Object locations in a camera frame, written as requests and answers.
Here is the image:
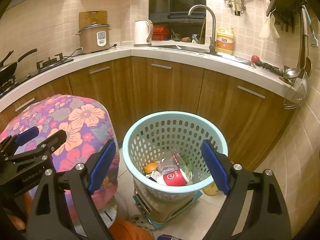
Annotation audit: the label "red white paper cup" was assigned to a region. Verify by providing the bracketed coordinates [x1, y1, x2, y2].
[163, 169, 189, 186]

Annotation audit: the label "wooden kitchen cabinets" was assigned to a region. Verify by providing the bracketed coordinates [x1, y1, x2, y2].
[1, 56, 294, 170]

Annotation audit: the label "floral tablecloth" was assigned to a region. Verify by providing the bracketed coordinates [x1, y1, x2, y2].
[0, 94, 121, 227]

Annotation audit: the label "black gas stove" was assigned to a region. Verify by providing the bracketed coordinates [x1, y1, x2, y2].
[1, 53, 74, 98]

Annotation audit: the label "orange stool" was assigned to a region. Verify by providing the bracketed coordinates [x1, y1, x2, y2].
[108, 218, 153, 240]

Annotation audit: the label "oil bottle on floor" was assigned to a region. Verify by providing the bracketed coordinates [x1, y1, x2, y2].
[202, 182, 221, 197]

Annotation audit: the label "black wok with lid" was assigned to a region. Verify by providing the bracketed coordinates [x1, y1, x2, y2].
[0, 48, 37, 86]

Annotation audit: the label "green leafy vegetable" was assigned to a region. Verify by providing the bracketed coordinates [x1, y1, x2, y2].
[182, 156, 193, 183]

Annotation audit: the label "box under basket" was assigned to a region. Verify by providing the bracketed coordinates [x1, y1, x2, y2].
[132, 178, 202, 229]

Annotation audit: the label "orange peel in basket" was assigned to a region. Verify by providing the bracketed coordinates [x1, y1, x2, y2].
[144, 162, 157, 174]

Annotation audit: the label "small carton in basket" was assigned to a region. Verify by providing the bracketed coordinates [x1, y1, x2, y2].
[145, 170, 162, 182]

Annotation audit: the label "blue white packet on floor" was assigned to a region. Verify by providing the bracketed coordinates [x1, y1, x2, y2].
[157, 234, 181, 240]

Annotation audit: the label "clear plastic bag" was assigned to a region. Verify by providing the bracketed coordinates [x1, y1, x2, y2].
[157, 151, 184, 175]

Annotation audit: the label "light blue perforated basket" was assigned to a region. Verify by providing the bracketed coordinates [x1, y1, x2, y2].
[122, 111, 228, 202]

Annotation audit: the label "brown rice cooker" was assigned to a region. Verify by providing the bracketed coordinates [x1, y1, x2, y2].
[78, 23, 110, 54]

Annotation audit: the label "wooden cutting board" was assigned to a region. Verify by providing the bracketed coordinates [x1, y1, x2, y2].
[79, 10, 108, 30]

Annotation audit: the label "metal ladle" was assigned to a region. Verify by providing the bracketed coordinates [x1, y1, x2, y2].
[283, 5, 312, 80]

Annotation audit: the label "white electric kettle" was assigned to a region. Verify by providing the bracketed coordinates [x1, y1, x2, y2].
[133, 20, 153, 47]

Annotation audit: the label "red tomato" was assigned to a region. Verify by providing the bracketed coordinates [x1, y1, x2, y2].
[251, 55, 260, 63]

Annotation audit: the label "red container by sink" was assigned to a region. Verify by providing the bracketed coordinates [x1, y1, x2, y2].
[152, 25, 169, 41]

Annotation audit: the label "metal sink faucet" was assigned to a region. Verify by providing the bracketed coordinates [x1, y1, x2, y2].
[188, 4, 218, 55]

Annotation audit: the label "yellow cooking oil jug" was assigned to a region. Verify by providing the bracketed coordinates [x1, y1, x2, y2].
[216, 27, 234, 55]

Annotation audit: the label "dark window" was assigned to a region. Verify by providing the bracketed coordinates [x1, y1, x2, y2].
[149, 0, 206, 24]

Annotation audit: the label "wire strainer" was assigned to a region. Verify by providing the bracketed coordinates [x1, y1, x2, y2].
[283, 70, 308, 109]

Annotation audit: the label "wall utensil rack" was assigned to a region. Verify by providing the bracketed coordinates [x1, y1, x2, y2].
[266, 0, 307, 32]

